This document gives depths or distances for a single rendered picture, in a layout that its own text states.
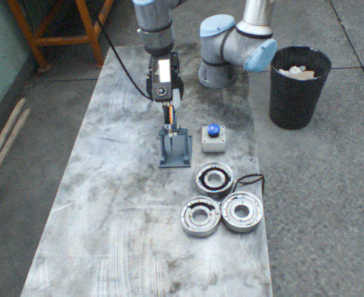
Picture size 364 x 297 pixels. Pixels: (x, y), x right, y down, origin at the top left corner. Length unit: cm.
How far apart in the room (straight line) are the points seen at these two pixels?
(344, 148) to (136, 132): 142
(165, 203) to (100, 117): 45
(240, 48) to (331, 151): 123
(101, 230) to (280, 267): 102
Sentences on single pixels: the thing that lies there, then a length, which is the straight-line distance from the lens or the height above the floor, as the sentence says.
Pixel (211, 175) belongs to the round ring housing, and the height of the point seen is 82.
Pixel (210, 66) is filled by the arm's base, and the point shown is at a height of 88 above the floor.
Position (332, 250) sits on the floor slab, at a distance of 181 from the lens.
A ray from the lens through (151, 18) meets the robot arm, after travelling 74.
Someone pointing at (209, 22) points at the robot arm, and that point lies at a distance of 118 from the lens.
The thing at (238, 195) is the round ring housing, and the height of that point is 83.
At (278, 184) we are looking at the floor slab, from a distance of 195.
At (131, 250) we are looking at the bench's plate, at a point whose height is 80.
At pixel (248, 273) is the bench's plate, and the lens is 84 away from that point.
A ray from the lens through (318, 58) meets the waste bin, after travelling 219.
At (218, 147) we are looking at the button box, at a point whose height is 82.
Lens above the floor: 159
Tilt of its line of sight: 49 degrees down
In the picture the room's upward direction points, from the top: 9 degrees counter-clockwise
